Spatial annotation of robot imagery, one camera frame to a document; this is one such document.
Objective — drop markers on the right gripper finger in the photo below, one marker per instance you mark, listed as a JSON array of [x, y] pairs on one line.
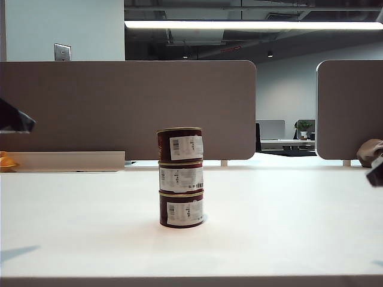
[[377, 176]]

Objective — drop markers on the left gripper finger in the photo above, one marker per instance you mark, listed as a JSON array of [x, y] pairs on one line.
[[13, 119]]

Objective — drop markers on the dark red labelled tin can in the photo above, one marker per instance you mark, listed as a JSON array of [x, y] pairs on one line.
[[179, 212], [164, 146], [179, 176]]

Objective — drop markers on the brown crumpled bag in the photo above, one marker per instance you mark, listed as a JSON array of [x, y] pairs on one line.
[[366, 151]]

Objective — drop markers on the white partition foot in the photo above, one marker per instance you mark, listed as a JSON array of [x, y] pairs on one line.
[[224, 163], [346, 163]]

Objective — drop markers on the yellow crumpled cloth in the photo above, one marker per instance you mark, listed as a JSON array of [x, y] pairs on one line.
[[7, 161]]

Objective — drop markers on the narrow brown desk partition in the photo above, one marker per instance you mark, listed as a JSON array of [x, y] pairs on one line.
[[350, 104]]

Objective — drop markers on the potted green plant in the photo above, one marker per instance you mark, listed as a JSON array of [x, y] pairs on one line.
[[303, 125]]

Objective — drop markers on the white background desk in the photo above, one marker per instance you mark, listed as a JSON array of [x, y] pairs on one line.
[[287, 143]]

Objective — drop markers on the grey background desk screen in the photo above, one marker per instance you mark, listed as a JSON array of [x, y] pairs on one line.
[[272, 129]]

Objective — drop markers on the long white ceiling light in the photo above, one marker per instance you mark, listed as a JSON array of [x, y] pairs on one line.
[[269, 24]]

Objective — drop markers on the metal wall plate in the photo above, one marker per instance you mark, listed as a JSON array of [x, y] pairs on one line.
[[62, 52]]

